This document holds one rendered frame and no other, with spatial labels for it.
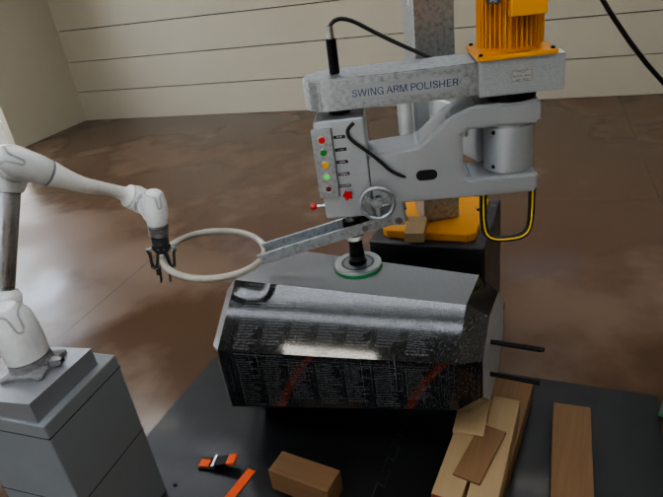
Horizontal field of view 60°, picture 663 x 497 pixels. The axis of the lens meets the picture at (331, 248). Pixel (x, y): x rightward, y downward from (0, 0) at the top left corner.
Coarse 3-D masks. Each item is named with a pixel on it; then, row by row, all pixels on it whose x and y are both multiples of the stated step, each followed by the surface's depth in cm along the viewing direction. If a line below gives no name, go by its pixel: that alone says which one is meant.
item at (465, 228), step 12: (408, 204) 326; (468, 204) 316; (468, 216) 303; (384, 228) 303; (396, 228) 302; (432, 228) 296; (444, 228) 294; (456, 228) 293; (468, 228) 291; (432, 240) 293; (444, 240) 290; (456, 240) 288; (468, 240) 285
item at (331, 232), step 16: (384, 208) 253; (336, 224) 258; (368, 224) 245; (384, 224) 244; (400, 224) 240; (272, 240) 265; (288, 240) 264; (304, 240) 263; (320, 240) 250; (336, 240) 250; (272, 256) 256
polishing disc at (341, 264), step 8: (344, 256) 267; (368, 256) 264; (376, 256) 263; (336, 264) 261; (344, 264) 260; (368, 264) 257; (376, 264) 256; (344, 272) 254; (352, 272) 253; (360, 272) 252; (368, 272) 252
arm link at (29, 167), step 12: (0, 156) 199; (12, 156) 200; (24, 156) 202; (36, 156) 206; (0, 168) 201; (12, 168) 201; (24, 168) 202; (36, 168) 205; (48, 168) 208; (24, 180) 209; (36, 180) 208; (48, 180) 210
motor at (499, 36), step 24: (480, 0) 203; (504, 0) 198; (528, 0) 190; (480, 24) 207; (504, 24) 201; (528, 24) 201; (480, 48) 217; (504, 48) 205; (528, 48) 205; (552, 48) 200
